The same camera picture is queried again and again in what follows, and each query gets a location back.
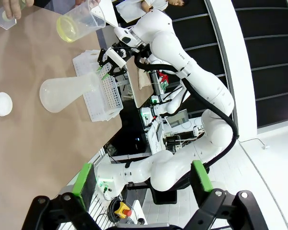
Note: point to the translucent plastic conical flask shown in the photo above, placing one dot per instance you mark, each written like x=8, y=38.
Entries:
x=60, y=93

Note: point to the person's left hand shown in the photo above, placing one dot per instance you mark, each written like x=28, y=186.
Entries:
x=81, y=2

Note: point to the white control cabinet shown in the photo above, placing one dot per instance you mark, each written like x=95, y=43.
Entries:
x=153, y=139

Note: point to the yellow emergency stop button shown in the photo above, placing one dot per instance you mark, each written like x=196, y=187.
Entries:
x=122, y=209

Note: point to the person's right hand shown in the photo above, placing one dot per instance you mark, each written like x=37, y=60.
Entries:
x=13, y=8

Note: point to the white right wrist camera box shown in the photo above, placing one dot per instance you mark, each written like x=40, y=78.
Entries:
x=116, y=57

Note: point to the brown topped side table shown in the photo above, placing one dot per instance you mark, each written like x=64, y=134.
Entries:
x=139, y=95

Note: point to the person's black t-shirt torso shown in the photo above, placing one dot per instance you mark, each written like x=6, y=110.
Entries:
x=55, y=4

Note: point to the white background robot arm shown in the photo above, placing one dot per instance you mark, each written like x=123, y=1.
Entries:
x=175, y=103

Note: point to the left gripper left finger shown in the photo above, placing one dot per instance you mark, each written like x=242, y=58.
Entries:
x=84, y=182

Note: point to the beige cloth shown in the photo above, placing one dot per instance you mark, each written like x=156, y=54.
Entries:
x=144, y=79

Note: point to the white rounded side table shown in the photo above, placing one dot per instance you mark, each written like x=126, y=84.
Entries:
x=110, y=12

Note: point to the clear plastic graduated cylinder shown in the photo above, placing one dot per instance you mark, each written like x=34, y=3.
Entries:
x=1, y=18

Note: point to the round white cap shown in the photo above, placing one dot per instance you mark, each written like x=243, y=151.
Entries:
x=2, y=104

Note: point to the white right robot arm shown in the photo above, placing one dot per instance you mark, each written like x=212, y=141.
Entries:
x=163, y=43

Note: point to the white perforated plastic basket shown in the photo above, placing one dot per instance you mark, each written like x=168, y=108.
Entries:
x=110, y=95

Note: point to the translucent plastic measuring cup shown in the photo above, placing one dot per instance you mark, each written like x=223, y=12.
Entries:
x=86, y=21

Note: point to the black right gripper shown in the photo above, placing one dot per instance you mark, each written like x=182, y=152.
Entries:
x=123, y=51

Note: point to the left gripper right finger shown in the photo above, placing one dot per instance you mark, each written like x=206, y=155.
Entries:
x=201, y=179

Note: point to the small grey monitor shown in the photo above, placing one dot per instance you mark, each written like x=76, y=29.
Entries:
x=177, y=119

